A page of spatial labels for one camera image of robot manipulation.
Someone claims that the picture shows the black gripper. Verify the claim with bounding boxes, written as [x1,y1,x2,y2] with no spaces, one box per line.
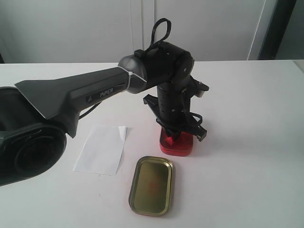
[143,83,207,144]

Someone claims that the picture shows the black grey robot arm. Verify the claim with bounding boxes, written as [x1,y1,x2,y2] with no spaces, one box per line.
[0,41,209,186]

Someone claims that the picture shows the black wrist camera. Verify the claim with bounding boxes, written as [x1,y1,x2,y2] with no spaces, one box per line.
[188,76,209,98]

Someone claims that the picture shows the red stamp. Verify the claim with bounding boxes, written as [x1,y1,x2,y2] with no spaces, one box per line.
[164,136,174,146]

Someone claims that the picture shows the white zip tie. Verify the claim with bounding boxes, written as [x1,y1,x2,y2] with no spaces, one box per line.
[118,66,147,94]

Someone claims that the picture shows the gold tin lid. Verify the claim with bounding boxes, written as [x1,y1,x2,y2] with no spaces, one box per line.
[128,156,174,217]

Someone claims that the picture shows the white paper sheet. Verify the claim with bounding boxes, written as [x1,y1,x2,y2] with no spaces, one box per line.
[73,125,127,176]

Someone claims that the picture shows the dark vertical post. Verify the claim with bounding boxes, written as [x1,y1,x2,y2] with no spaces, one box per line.
[257,0,297,60]

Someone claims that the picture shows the black looped cable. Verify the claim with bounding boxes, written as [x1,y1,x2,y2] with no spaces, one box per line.
[146,18,172,54]

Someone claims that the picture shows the red ink pad tin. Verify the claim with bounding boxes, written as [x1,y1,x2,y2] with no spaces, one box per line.
[160,128,193,157]

